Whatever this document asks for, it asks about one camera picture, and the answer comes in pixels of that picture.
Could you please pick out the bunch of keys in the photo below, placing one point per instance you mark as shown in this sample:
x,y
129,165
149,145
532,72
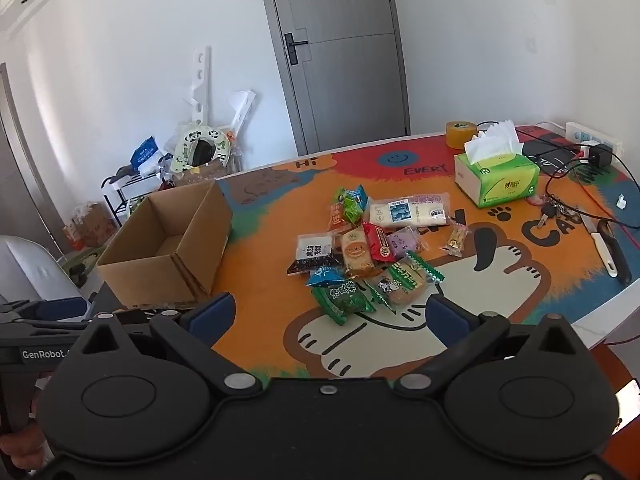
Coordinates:
x,y
550,210

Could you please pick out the colourful printed table mat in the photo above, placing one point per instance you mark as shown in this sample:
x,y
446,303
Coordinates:
x,y
280,260

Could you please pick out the black shoe rack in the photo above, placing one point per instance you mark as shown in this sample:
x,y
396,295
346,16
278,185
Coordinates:
x,y
117,185

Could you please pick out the small yellow snack packet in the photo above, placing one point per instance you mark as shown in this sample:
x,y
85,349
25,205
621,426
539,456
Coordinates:
x,y
456,241

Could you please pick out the tall white foam piece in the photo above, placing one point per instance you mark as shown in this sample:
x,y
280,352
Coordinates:
x,y
200,85

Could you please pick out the green tissue box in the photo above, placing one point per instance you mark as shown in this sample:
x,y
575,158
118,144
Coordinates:
x,y
500,180

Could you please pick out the white chair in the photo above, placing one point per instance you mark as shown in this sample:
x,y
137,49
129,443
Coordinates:
x,y
30,270

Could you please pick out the white plastic bag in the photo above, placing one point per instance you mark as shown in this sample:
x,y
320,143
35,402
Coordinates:
x,y
134,205

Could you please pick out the small printed cardboard box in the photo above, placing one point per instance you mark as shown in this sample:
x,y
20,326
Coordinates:
x,y
87,225

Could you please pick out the purple snack packet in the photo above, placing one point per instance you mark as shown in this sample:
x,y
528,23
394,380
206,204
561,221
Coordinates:
x,y
406,241

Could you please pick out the light green snack packet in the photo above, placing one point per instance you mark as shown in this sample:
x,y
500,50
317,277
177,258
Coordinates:
x,y
347,207

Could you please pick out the beige biscuit packet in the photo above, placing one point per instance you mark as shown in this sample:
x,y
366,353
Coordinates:
x,y
357,255

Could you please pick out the blue plastic bag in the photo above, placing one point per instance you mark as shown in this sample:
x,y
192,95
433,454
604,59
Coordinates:
x,y
146,152

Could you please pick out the brown tape roll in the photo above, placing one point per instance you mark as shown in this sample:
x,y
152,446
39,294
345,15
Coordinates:
x,y
460,135

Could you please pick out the green panda floor mat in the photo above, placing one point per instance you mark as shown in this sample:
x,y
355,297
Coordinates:
x,y
82,262

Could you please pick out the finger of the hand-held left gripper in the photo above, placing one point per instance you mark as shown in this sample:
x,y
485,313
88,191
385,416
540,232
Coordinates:
x,y
50,325
60,308

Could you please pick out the short white foam piece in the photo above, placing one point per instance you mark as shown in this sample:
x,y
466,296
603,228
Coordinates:
x,y
242,105

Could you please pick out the black mouse pad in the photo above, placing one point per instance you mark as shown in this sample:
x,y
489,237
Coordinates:
x,y
542,149

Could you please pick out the person's left hand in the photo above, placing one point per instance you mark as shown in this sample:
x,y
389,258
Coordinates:
x,y
17,452

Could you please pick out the dark green snack packet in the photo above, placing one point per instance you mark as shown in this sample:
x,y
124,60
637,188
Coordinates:
x,y
342,301

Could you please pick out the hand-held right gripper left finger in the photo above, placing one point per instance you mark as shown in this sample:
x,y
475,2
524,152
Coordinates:
x,y
215,317

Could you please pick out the taped cardboard box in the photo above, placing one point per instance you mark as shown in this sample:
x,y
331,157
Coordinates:
x,y
200,172

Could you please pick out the grey doorway frame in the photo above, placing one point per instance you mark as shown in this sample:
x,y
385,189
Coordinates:
x,y
20,160

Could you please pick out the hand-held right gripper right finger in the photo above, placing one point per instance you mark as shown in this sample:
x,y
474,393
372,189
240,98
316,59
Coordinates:
x,y
447,322

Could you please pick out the black charger adapter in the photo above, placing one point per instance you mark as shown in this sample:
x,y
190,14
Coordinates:
x,y
598,155

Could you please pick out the black and white snack packet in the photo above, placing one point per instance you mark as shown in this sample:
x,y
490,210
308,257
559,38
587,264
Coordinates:
x,y
315,255

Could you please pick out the green striped snack packet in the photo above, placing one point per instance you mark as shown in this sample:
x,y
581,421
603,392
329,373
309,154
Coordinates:
x,y
412,276

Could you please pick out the blue and green snack packet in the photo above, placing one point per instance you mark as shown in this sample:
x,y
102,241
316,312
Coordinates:
x,y
359,193

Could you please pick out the grey door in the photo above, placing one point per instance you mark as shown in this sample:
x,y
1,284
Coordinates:
x,y
345,85

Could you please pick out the white plastic knife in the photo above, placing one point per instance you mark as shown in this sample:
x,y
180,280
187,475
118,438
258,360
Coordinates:
x,y
604,255

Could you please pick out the slim orange snack packet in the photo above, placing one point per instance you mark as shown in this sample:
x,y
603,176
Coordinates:
x,y
336,216

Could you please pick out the small white clip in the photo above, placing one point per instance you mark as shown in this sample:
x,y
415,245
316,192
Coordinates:
x,y
621,202

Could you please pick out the black knife sheath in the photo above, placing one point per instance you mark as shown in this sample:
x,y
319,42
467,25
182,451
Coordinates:
x,y
617,255

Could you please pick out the red snack packet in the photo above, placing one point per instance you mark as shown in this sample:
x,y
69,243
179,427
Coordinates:
x,y
379,242

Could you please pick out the brown cardboard box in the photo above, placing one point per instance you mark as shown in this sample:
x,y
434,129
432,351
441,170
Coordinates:
x,y
165,240

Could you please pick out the white power strip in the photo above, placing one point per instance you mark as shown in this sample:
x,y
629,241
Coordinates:
x,y
595,137

